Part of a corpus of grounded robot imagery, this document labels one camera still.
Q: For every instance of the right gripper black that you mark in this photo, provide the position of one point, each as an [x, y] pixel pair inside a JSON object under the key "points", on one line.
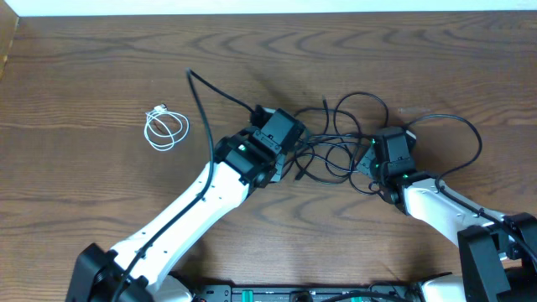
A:
{"points": [[363, 165]]}

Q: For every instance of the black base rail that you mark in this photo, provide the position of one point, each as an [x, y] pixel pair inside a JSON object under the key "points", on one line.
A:
{"points": [[226, 291]]}

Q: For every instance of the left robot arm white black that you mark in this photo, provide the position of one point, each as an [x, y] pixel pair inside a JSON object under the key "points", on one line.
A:
{"points": [[138, 267]]}

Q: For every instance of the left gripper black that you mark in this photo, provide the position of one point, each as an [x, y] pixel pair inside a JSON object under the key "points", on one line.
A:
{"points": [[282, 164]]}

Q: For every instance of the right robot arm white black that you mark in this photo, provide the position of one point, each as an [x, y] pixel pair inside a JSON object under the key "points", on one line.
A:
{"points": [[497, 251]]}

